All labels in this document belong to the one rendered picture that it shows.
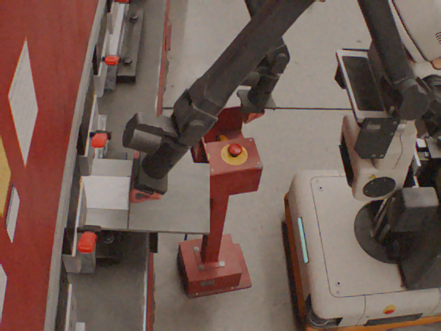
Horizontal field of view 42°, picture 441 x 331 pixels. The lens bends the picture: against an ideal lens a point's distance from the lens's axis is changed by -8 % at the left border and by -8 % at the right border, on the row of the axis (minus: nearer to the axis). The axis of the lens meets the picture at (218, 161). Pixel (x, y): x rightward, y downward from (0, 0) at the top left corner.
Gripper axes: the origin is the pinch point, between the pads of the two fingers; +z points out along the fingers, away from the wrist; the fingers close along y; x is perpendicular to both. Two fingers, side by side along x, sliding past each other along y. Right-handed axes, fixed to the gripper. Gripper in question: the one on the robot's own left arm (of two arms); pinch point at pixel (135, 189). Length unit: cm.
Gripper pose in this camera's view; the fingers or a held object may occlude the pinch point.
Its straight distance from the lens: 134.2
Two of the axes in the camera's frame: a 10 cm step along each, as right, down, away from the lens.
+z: -5.3, 5.3, 6.6
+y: 0.3, 7.9, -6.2
